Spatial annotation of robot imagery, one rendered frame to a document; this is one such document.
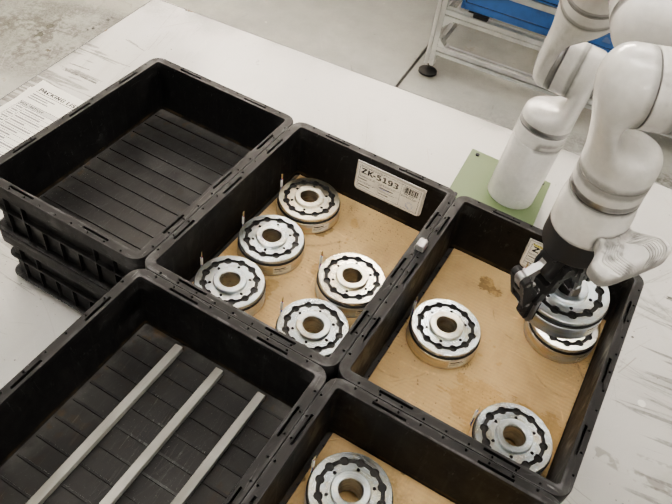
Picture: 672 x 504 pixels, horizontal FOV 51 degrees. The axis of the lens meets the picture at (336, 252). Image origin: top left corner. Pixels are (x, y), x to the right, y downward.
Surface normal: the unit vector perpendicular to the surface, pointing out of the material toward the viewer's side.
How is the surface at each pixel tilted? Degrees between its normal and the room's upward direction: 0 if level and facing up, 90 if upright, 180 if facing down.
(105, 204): 0
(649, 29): 90
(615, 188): 94
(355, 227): 0
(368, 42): 0
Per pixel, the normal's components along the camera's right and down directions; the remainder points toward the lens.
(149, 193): 0.11, -0.67
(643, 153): 0.25, -0.48
